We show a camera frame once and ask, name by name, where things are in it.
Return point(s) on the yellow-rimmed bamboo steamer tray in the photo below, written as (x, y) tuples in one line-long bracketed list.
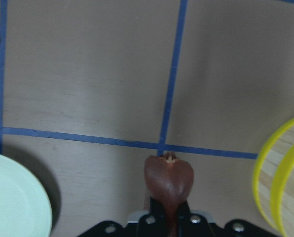
[(273, 180)]

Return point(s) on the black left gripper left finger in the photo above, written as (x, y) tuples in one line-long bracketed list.
[(159, 226)]

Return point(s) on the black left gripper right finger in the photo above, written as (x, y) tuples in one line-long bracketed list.
[(183, 220)]

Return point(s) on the pale green plate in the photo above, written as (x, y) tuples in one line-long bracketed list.
[(25, 209)]

